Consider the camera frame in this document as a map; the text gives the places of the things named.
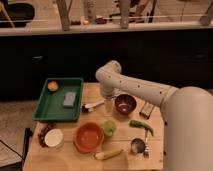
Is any grey sponge block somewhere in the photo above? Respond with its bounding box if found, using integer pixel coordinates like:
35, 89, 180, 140
63, 92, 76, 107

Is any green chili pepper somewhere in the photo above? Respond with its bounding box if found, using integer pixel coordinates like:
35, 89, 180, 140
129, 120, 154, 136

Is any dark red bowl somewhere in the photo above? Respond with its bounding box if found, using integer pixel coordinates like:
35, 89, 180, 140
115, 94, 137, 115

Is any white paper cup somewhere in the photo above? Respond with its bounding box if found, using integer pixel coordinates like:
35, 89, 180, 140
44, 129, 64, 148

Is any yellow corn cob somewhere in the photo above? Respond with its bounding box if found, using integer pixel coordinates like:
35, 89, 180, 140
94, 149, 122, 160

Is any dark red grapes bunch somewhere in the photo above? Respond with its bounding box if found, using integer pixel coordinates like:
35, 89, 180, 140
38, 123, 55, 147

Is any small metal cup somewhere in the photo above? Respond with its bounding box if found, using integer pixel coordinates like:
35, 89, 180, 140
131, 138, 145, 154

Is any black clamp on table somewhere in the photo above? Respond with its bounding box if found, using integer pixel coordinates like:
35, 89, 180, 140
22, 128, 33, 160

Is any orange fruit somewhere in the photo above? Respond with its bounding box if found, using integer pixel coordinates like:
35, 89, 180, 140
47, 81, 59, 91

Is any metal fork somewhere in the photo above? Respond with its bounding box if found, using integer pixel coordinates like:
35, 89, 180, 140
143, 130, 149, 158

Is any white handled brush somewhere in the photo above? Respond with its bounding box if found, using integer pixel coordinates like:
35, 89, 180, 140
82, 100, 104, 113

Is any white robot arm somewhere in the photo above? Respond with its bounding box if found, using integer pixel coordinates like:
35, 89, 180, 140
95, 60, 213, 171

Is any green plastic tray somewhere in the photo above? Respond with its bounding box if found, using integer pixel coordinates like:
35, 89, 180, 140
33, 78, 83, 122

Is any orange bowl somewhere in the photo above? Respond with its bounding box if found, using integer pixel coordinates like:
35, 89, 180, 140
73, 122, 104, 154

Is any black chair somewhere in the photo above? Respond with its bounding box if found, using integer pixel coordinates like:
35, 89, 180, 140
0, 3, 35, 28

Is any wooden block tool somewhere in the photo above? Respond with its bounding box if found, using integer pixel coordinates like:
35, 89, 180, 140
139, 102, 154, 119

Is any green cup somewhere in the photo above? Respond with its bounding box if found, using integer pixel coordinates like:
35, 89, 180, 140
102, 120, 116, 137

